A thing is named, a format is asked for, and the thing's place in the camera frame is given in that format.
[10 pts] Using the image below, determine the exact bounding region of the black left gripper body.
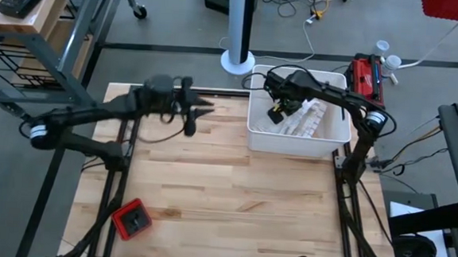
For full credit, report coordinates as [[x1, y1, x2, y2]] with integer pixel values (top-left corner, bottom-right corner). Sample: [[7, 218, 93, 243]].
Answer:
[[133, 72, 185, 122]]

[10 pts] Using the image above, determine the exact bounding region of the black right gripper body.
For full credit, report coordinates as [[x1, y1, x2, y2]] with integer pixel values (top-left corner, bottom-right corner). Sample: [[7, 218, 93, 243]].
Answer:
[[262, 67, 318, 111]]

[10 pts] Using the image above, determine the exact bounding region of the white towel with brown stripes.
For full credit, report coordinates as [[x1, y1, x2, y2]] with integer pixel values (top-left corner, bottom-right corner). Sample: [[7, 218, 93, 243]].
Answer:
[[274, 94, 331, 140]]

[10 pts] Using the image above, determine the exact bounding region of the white perforated plastic basket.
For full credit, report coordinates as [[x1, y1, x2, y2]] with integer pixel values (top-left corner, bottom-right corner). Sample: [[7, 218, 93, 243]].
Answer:
[[244, 63, 357, 161]]

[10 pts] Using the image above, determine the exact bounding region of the red black tool case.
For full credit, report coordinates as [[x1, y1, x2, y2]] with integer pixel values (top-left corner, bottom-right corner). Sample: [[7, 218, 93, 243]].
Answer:
[[341, 51, 389, 111]]

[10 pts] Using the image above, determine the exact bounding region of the tower fan with round base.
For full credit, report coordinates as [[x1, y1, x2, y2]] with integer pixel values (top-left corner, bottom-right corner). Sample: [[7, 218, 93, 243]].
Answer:
[[219, 0, 260, 77]]

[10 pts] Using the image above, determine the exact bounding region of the black caster wheel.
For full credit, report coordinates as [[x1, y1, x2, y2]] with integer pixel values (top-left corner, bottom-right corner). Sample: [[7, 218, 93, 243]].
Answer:
[[131, 3, 149, 20]]

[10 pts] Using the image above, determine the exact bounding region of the white plastic cup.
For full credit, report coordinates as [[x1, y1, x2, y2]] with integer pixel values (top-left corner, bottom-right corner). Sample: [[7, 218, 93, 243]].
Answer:
[[372, 39, 390, 59]]

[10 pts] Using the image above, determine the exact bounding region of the white plastic bottle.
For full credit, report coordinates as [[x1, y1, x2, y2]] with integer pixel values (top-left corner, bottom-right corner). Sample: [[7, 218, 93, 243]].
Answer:
[[379, 53, 402, 79]]

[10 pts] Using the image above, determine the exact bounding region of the red black square device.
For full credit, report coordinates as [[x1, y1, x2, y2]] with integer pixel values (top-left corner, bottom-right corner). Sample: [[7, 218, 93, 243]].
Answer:
[[109, 196, 154, 243]]

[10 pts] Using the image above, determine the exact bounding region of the white paper sheet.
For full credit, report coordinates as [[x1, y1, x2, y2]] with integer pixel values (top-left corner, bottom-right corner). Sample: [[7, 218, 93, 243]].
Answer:
[[386, 200, 453, 257]]

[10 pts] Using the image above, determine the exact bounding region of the thin white floor cable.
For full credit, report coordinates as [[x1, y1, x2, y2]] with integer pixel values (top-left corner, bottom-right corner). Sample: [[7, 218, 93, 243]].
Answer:
[[219, 12, 319, 66]]

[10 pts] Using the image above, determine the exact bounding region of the thick white power cable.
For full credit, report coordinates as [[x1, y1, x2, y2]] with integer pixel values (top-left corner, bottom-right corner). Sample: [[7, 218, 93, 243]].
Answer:
[[389, 17, 458, 90]]

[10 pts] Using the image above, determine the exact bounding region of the black wire rack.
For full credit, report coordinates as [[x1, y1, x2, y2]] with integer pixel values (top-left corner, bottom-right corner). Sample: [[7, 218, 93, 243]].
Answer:
[[0, 0, 92, 93]]

